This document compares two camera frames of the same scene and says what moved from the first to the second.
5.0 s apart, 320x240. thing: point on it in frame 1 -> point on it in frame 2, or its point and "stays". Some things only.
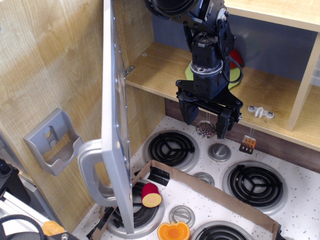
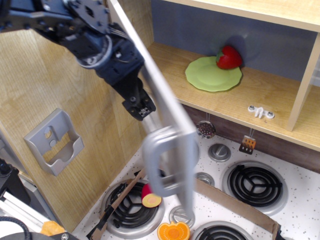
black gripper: [211, 91] -> [119, 62]
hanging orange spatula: [248, 143] stays
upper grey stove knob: [219, 152] stays
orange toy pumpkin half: [179, 230] stays
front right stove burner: [222, 230] stays
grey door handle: [89, 153] -> [158, 138]
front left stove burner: [146, 219] stays
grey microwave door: [115, 147] -> [181, 127]
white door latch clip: [260, 111] stays
